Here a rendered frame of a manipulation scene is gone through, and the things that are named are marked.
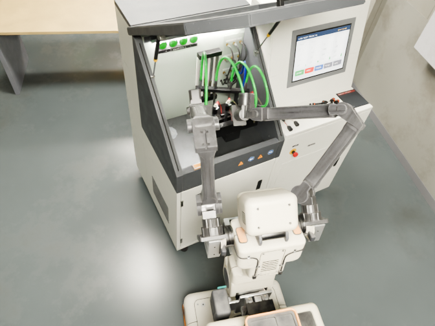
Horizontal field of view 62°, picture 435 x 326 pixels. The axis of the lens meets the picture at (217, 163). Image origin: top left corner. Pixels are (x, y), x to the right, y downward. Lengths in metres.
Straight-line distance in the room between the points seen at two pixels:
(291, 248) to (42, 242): 1.98
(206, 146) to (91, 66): 3.21
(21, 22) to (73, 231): 1.91
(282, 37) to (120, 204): 1.76
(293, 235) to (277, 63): 1.08
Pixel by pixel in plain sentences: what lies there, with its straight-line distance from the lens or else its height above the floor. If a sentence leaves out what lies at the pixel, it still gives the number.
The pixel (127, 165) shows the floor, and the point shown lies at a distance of 3.22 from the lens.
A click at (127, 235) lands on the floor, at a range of 2.84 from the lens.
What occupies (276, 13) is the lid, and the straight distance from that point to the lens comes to 1.18.
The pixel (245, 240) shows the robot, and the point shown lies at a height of 1.24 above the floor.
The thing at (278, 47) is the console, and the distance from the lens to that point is 2.14.
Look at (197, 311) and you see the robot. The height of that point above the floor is 0.28.
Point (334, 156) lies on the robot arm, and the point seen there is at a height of 1.42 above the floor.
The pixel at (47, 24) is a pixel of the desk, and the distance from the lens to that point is 3.70.
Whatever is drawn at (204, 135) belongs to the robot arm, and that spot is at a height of 1.61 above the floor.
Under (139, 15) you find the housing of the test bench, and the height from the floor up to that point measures 1.50.
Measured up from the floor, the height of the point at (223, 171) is 0.85.
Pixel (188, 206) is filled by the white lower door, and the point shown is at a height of 0.61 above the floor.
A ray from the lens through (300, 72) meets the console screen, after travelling 2.32.
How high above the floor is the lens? 2.49
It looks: 50 degrees down
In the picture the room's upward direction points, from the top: 8 degrees clockwise
